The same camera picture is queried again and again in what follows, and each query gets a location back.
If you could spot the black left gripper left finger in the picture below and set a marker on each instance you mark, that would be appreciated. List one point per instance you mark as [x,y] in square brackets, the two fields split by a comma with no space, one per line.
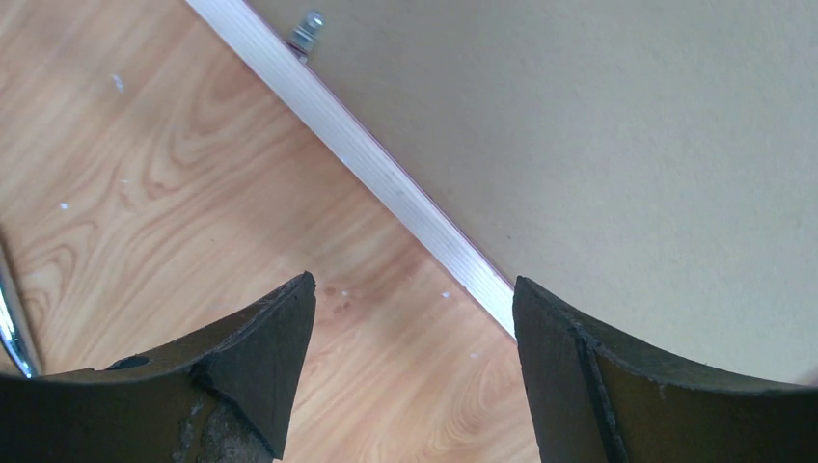
[223,393]

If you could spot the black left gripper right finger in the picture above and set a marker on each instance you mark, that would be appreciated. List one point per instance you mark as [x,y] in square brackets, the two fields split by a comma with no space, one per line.
[598,394]

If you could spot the brown backing board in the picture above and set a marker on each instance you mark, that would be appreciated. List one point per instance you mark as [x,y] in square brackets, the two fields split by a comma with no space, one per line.
[652,163]

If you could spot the wooden picture frame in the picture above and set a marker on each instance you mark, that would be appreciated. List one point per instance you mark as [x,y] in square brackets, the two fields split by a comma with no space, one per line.
[281,63]

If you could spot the black poker chip case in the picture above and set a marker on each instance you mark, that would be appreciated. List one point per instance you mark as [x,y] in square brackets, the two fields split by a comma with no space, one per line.
[16,336]

